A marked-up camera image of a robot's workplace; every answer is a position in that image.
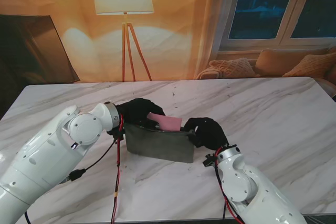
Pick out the printed living room backdrop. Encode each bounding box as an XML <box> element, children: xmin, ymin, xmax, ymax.
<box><xmin>0</xmin><ymin>0</ymin><xmax>336</xmax><ymax>84</ymax></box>

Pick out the red black right arm cable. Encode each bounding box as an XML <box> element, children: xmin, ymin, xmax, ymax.
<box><xmin>214</xmin><ymin>150</ymin><xmax>244</xmax><ymax>224</ymax></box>

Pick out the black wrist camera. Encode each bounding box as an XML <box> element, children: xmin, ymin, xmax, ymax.
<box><xmin>107</xmin><ymin>128</ymin><xmax>125</xmax><ymax>142</ymax></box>
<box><xmin>203</xmin><ymin>153</ymin><xmax>218</xmax><ymax>168</ymax></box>

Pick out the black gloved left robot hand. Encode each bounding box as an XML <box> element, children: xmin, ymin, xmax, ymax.
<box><xmin>117</xmin><ymin>98</ymin><xmax>166</xmax><ymax>126</ymax></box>

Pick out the red black arm cable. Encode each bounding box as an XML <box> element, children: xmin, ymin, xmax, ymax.
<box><xmin>214</xmin><ymin>150</ymin><xmax>244</xmax><ymax>224</ymax></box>
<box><xmin>23</xmin><ymin>115</ymin><xmax>125</xmax><ymax>224</ymax></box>

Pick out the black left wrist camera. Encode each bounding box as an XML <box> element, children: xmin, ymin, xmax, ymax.
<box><xmin>107</xmin><ymin>128</ymin><xmax>125</xmax><ymax>142</ymax></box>

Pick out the pink paper document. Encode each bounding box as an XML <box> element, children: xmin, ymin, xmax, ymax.
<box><xmin>146</xmin><ymin>112</ymin><xmax>183</xmax><ymax>132</ymax></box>

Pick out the red black left arm cable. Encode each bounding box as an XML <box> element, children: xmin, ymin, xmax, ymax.
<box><xmin>23</xmin><ymin>115</ymin><xmax>125</xmax><ymax>224</ymax></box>

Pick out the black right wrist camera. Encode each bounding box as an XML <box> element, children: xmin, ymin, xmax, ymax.
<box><xmin>203</xmin><ymin>153</ymin><xmax>218</xmax><ymax>168</ymax></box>

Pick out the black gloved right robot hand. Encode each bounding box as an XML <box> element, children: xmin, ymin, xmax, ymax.
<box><xmin>183</xmin><ymin>117</ymin><xmax>229</xmax><ymax>152</ymax></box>

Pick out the grey suede zip pouch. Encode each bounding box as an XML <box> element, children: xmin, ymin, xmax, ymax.
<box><xmin>123</xmin><ymin>120</ymin><xmax>197</xmax><ymax>164</ymax></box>

